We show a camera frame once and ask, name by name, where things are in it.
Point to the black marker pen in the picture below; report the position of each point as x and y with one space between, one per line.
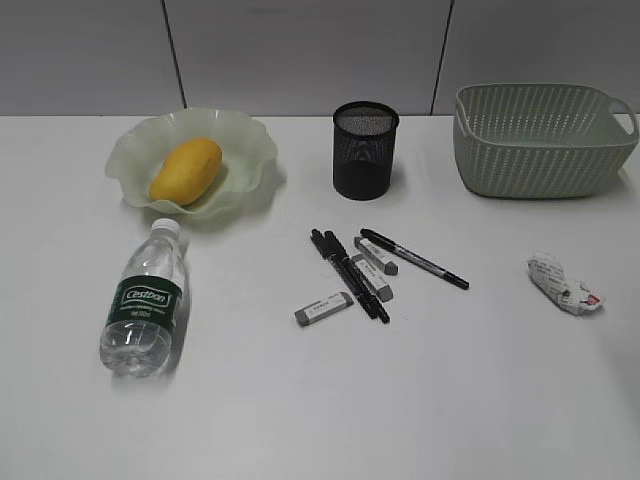
320 243
413 258
339 253

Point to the grey white eraser back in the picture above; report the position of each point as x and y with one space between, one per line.
376 255

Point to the grey white eraser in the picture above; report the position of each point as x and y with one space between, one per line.
376 255
372 278
322 308

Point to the grey white eraser front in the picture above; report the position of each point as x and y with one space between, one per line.
322 308

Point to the yellow mango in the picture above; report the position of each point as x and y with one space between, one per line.
188 171

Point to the clear water bottle green label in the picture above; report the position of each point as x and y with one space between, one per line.
138 334

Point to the white waste paper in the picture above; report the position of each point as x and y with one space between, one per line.
572 296

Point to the black mesh pen holder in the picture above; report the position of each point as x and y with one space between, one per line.
363 149

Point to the pale green wavy plate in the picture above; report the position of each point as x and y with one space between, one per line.
138 156

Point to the light green woven basket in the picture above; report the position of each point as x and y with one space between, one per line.
540 140

